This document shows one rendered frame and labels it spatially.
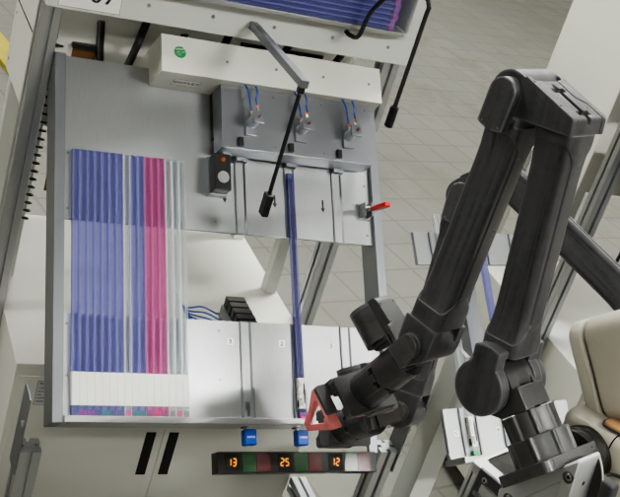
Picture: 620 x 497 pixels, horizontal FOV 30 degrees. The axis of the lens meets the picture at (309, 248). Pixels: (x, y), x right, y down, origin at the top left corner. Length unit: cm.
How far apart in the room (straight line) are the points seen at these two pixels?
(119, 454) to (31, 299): 39
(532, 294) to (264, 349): 89
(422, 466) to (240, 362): 59
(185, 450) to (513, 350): 127
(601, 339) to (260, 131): 98
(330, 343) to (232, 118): 49
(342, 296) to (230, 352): 214
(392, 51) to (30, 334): 97
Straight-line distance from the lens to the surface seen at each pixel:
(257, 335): 228
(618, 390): 161
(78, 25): 245
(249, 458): 224
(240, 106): 234
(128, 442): 260
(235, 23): 235
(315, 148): 238
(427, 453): 263
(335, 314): 423
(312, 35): 241
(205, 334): 223
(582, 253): 192
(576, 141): 145
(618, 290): 191
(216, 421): 219
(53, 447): 256
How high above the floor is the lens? 198
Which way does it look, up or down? 25 degrees down
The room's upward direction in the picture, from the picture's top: 18 degrees clockwise
